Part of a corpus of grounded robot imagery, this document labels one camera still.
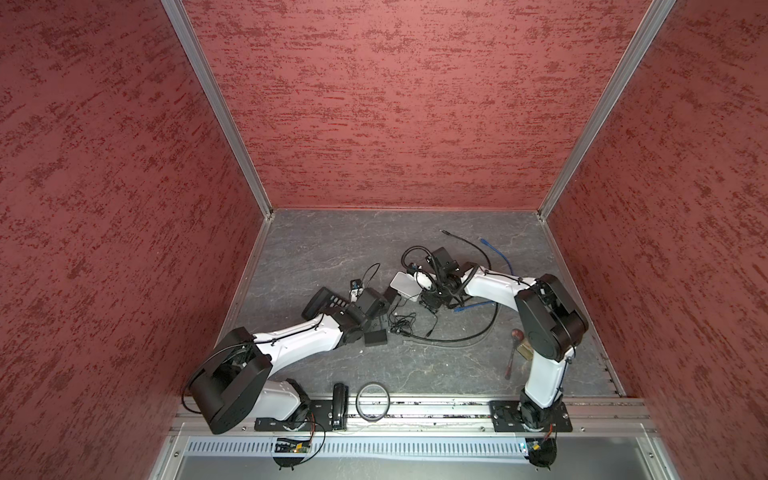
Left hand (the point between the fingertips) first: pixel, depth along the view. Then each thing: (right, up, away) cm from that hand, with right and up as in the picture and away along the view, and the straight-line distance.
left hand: (370, 322), depth 88 cm
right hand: (+18, +6, +7) cm, 20 cm away
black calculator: (-15, +5, +4) cm, 17 cm away
